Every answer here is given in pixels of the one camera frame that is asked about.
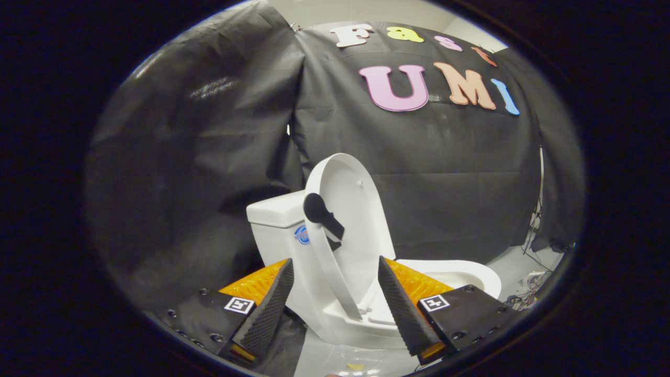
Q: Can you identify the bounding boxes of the thin black stand pole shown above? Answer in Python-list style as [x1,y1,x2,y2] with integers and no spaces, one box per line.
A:
[522,147,546,253]

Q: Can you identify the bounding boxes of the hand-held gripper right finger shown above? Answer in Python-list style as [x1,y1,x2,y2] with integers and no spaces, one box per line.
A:
[377,256,524,366]

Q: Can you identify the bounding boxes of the white toilet seat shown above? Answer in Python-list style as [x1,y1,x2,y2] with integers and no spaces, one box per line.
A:
[366,259,503,326]

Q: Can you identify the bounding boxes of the tangled cable bundle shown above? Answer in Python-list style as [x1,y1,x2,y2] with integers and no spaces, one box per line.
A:
[504,268,549,311]

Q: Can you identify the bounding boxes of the black backdrop cloth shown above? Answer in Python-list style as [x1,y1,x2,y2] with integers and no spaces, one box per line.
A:
[85,0,586,377]

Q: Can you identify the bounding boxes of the white ceramic toilet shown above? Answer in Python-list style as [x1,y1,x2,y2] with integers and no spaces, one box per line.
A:
[246,191,503,349]

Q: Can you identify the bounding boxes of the white toilet lid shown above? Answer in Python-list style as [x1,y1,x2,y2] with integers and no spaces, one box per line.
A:
[303,153,397,321]

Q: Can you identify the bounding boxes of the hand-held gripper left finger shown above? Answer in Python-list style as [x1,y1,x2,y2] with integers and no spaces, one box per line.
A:
[166,257,295,368]

